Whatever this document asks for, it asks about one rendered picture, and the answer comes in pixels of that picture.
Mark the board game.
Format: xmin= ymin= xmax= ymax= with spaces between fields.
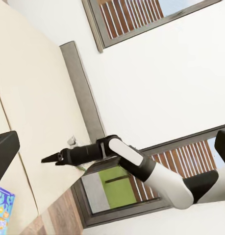
xmin=78 ymin=164 xmax=87 ymax=171
xmin=0 ymin=188 xmax=15 ymax=235

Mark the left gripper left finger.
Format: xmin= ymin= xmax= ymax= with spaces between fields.
xmin=0 ymin=130 xmax=20 ymax=180

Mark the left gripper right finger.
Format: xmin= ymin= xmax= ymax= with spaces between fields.
xmin=214 ymin=130 xmax=225 ymax=162

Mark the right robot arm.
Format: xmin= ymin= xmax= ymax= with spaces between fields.
xmin=41 ymin=135 xmax=225 ymax=210

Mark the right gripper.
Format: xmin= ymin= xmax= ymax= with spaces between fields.
xmin=41 ymin=146 xmax=92 ymax=167

